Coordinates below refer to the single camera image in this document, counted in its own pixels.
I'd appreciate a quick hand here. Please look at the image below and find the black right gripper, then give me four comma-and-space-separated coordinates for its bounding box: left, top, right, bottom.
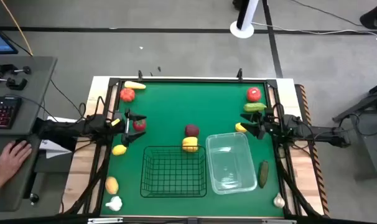
240, 108, 281, 141

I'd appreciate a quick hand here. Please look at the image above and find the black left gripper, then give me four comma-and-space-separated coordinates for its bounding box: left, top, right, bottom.
110, 108, 147, 147

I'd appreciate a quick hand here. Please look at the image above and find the light green cucumber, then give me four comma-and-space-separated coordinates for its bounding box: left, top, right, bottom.
243, 102, 268, 113

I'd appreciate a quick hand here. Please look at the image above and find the red round tomato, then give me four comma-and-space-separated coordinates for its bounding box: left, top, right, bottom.
246, 86, 263, 103

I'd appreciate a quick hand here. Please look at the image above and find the dark red fruit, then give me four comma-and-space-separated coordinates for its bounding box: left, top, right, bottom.
184, 124, 200, 138

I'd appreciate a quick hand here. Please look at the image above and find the yellow bell pepper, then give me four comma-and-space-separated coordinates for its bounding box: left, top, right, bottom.
182, 136, 199, 153

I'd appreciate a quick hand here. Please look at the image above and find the white garlic bulb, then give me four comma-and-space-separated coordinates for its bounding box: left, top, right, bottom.
272, 192, 286, 208
105, 195, 123, 212

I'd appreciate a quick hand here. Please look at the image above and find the orange-red ribbed tomato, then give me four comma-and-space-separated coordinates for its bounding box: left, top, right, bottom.
119, 87, 136, 103

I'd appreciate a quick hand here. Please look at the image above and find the clear plastic container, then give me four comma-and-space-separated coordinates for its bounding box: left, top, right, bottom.
205, 132, 258, 195

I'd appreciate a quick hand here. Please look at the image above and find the green table mat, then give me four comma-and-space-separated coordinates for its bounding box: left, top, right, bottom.
100, 80, 284, 218

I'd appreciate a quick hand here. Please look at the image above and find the dark green cucumber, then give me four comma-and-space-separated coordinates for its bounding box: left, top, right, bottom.
258, 160, 269, 189

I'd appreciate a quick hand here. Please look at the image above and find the orange yellow mango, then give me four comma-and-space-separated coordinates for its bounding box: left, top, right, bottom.
105, 176, 119, 195

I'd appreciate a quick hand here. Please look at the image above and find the black yellow hazard strip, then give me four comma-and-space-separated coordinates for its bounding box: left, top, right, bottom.
296, 83, 330, 216

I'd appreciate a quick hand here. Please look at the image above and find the black floor tape strip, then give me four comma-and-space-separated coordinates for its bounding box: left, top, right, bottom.
261, 0, 284, 78
0, 27, 377, 35

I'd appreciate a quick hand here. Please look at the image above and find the white paper sheet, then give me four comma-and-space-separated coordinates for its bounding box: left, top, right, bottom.
39, 116, 74, 159

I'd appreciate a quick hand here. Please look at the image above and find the grey desk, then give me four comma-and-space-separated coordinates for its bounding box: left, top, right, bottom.
0, 55, 58, 212

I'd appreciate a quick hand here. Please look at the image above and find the black computer mouse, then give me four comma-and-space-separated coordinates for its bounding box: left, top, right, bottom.
10, 138, 31, 147

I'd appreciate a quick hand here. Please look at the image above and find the grey side table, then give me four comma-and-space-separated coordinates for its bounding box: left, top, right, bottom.
332, 79, 377, 181

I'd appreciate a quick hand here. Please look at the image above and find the black desk clamp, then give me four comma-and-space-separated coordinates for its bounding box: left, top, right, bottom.
0, 74, 29, 91
0, 61, 32, 75

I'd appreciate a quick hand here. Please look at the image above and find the person's hand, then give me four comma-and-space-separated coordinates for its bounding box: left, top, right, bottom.
0, 139, 33, 187

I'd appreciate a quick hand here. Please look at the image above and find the black keyboard red backlight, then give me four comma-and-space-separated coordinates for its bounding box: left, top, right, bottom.
0, 96, 23, 130

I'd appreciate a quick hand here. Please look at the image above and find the computer monitor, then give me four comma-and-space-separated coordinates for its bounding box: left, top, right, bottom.
0, 23, 19, 55

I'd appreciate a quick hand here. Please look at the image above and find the black chair base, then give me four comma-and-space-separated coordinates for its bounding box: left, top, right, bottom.
359, 0, 377, 30

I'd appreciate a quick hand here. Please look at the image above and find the black wire basket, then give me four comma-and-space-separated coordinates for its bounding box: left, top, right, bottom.
140, 145, 208, 198

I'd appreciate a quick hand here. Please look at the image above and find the black table frame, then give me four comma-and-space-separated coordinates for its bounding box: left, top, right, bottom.
82, 76, 325, 224

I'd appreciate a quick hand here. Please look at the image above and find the black desk cable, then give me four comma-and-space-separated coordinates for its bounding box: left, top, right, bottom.
50, 79, 86, 121

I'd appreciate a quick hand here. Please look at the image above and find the silver metal bracket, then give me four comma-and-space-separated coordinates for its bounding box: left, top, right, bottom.
261, 219, 297, 224
88, 217, 124, 224

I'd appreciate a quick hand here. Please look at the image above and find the black floor cable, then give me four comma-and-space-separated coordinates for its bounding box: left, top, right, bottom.
289, 0, 368, 29

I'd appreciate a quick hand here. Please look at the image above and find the white floor cable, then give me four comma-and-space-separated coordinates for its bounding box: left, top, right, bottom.
250, 21, 377, 43

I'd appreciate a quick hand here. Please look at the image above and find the yellow cable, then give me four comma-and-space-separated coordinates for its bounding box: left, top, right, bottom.
0, 0, 34, 57

